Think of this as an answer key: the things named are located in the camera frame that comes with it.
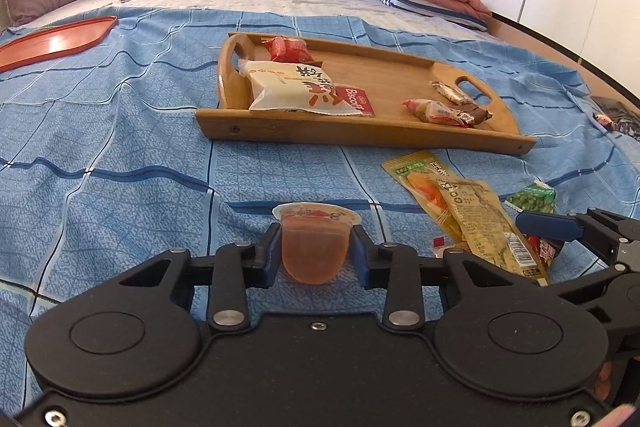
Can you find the yellow pouch with orange picture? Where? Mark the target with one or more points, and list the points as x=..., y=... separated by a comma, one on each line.
x=417, y=182

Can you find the peach and red snack packet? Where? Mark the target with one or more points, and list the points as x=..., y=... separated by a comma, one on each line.
x=435, y=112

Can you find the orange jelly cup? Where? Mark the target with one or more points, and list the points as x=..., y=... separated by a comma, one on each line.
x=315, y=252

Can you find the green pea snack packet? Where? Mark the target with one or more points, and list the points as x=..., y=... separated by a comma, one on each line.
x=532, y=198

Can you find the wooden bed frame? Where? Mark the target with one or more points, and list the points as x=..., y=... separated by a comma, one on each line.
x=550, y=44

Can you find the golden snack pouch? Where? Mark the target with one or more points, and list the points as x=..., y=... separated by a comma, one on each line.
x=495, y=232

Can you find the small colourful toy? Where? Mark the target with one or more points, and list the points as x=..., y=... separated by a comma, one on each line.
x=602, y=120

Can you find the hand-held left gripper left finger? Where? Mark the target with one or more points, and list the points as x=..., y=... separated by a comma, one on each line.
x=272, y=257

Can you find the red orange snack packet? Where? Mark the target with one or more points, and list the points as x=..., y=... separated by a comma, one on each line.
x=287, y=49

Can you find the red biscuit packet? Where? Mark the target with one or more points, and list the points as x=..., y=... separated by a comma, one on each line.
x=356, y=101

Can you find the dark patterned cloth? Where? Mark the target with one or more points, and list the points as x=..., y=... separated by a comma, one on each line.
x=622, y=114

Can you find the brown gold candy packet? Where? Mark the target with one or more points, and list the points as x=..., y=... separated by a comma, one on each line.
x=452, y=92

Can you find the person's left hand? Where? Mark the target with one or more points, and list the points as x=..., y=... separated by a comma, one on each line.
x=620, y=417

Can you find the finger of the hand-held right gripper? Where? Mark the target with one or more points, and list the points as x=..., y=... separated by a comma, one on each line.
x=545, y=224
x=590, y=288

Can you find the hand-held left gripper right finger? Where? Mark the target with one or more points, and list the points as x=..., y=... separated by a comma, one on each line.
x=358, y=257

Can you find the small red white wrapper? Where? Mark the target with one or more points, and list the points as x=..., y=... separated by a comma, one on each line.
x=439, y=244

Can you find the red plastic tray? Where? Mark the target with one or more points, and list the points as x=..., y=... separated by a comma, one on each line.
x=50, y=42

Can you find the wooden tray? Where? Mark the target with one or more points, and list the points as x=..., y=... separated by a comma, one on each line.
x=380, y=87

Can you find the pink snack packet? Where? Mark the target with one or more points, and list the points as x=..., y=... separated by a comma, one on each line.
x=547, y=249

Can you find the blue checked bed sheet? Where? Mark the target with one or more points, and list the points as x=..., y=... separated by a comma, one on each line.
x=125, y=167

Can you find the pale yellow pastry packet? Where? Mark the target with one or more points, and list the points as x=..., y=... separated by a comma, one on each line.
x=285, y=87

